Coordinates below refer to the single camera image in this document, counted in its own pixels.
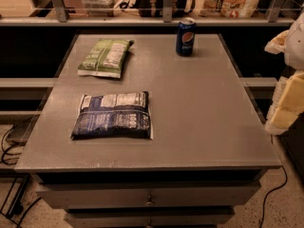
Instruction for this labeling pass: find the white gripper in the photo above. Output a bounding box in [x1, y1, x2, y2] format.
[264, 13, 304, 135]

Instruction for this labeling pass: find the blue pepsi can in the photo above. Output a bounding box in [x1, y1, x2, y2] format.
[176, 17, 196, 56]

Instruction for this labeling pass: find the grey drawer with knob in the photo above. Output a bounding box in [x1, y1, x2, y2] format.
[36, 181, 260, 209]

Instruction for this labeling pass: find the black bag on shelf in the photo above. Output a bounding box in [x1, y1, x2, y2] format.
[134, 0, 196, 17]

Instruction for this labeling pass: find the blue chip bag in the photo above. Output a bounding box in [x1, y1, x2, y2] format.
[71, 91, 153, 139]

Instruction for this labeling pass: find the green chip bag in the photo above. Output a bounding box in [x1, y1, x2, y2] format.
[78, 39, 134, 79]

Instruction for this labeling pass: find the lower grey drawer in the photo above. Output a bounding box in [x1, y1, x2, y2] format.
[65, 207, 235, 228]

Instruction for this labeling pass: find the black cable right floor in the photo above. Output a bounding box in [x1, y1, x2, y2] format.
[257, 164, 289, 228]

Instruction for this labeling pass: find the grey metal shelf rail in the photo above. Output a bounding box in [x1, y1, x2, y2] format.
[0, 0, 303, 28]

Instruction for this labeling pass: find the black cables left floor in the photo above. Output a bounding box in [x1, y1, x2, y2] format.
[0, 116, 42, 228]

